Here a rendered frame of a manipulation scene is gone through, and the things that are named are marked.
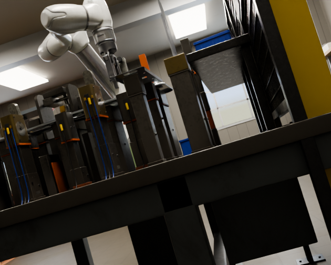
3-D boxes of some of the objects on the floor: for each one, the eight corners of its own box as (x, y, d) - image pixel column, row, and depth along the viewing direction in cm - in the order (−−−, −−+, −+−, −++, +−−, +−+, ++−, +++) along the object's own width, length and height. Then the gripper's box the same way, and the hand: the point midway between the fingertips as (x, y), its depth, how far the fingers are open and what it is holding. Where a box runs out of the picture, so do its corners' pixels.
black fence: (376, 459, 80) (159, -218, 92) (285, 234, 273) (218, 24, 285) (450, 449, 78) (217, -246, 90) (305, 229, 271) (237, 17, 283)
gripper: (105, 51, 176) (120, 102, 174) (90, 42, 158) (106, 98, 157) (121, 46, 174) (136, 96, 172) (107, 35, 157) (124, 92, 155)
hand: (120, 90), depth 165 cm, fingers open, 4 cm apart
